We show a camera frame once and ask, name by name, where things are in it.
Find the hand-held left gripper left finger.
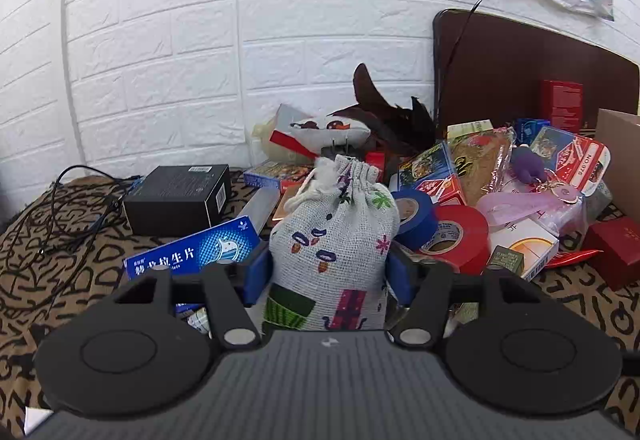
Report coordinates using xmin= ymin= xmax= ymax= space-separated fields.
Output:
xmin=114 ymin=242 xmax=274 ymax=351

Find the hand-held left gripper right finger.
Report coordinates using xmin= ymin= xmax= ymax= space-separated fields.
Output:
xmin=387 ymin=245 xmax=539 ymax=350

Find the printed drawstring cloth pouch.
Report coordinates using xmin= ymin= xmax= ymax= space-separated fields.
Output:
xmin=262 ymin=155 xmax=402 ymax=334

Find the brown snack packet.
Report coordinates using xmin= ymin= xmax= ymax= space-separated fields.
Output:
xmin=446 ymin=119 xmax=517 ymax=207

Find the cardboard box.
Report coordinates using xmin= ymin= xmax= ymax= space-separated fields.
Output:
xmin=594 ymin=108 xmax=640 ymax=222

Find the blue white medicine box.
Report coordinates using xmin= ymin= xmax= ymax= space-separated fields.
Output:
xmin=123 ymin=215 xmax=262 ymax=282

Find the grey flat box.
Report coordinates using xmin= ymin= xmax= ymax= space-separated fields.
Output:
xmin=234 ymin=187 xmax=282 ymax=232

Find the blue tape roll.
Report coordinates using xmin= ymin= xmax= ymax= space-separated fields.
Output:
xmin=390 ymin=188 xmax=439 ymax=252

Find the red tape roll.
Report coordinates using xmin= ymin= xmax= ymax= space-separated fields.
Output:
xmin=416 ymin=204 xmax=492 ymax=277

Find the colourful flat box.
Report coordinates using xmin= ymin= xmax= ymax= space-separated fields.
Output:
xmin=243 ymin=159 xmax=312 ymax=192

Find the blue red card box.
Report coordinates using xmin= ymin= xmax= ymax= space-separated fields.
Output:
xmin=398 ymin=142 xmax=469 ymax=207

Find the small green box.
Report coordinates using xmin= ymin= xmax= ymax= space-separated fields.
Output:
xmin=487 ymin=245 xmax=525 ymax=272

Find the black box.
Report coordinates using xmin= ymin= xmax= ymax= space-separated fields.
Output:
xmin=122 ymin=164 xmax=231 ymax=237

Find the small red box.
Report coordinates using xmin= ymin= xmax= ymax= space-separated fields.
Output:
xmin=364 ymin=150 xmax=389 ymax=182

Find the yellowish plastic bag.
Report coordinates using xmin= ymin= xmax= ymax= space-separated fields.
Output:
xmin=251 ymin=116 xmax=282 ymax=162

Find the white orange box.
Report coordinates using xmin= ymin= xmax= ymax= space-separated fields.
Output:
xmin=487 ymin=217 xmax=560 ymax=282

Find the pink ribbon bag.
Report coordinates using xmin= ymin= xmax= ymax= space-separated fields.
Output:
xmin=475 ymin=179 xmax=587 ymax=242

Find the dark feather duster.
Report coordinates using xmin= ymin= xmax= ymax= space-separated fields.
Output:
xmin=327 ymin=62 xmax=437 ymax=157

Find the white face print pillow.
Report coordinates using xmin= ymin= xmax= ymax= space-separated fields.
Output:
xmin=270 ymin=104 xmax=372 ymax=157

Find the red sachet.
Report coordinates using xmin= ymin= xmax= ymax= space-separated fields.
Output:
xmin=544 ymin=248 xmax=599 ymax=269

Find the small blue box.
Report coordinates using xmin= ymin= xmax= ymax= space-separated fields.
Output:
xmin=514 ymin=118 xmax=552 ymax=147

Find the wrapped red card box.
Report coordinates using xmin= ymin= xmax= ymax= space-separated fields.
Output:
xmin=529 ymin=125 xmax=614 ymax=197

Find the dark red square box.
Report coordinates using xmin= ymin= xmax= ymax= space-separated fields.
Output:
xmin=582 ymin=215 xmax=640 ymax=292

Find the dark brown board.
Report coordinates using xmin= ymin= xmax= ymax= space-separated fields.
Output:
xmin=432 ymin=8 xmax=640 ymax=137

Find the tall red box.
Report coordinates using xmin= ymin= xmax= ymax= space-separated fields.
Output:
xmin=541 ymin=79 xmax=585 ymax=134

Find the purple plush keychain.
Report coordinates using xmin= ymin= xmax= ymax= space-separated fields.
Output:
xmin=509 ymin=144 xmax=547 ymax=184

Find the black cable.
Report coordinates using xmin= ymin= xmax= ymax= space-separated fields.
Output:
xmin=9 ymin=164 xmax=147 ymax=273

